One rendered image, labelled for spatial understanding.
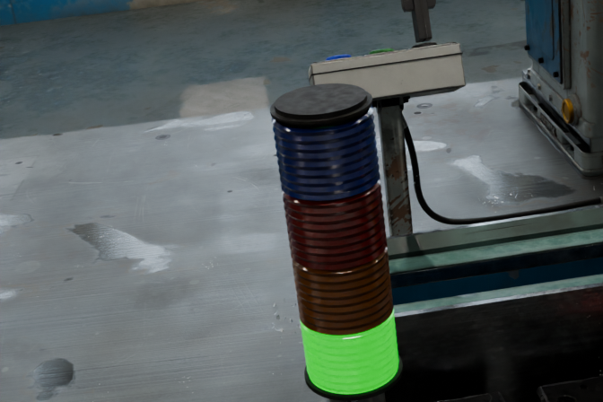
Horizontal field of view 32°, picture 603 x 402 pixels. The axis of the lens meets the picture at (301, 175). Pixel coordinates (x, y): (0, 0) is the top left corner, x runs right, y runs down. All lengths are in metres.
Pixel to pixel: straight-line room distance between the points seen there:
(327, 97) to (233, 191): 0.97
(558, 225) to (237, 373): 0.37
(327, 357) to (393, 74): 0.57
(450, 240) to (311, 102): 0.49
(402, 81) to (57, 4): 5.63
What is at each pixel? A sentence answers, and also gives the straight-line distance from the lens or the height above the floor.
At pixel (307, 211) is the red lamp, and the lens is 0.61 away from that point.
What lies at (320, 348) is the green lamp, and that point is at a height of 1.06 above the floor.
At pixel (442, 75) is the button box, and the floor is 1.05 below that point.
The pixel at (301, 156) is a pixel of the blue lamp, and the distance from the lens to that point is 0.59.
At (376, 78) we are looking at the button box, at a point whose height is 1.05.
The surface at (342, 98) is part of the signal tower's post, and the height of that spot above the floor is 1.22.
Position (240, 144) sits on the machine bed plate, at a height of 0.80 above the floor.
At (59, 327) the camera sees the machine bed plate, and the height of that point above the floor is 0.80.
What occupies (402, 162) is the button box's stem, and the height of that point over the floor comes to 0.94.
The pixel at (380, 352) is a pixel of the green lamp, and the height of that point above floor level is 1.06.
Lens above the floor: 1.41
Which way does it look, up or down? 23 degrees down
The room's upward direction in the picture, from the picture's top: 8 degrees counter-clockwise
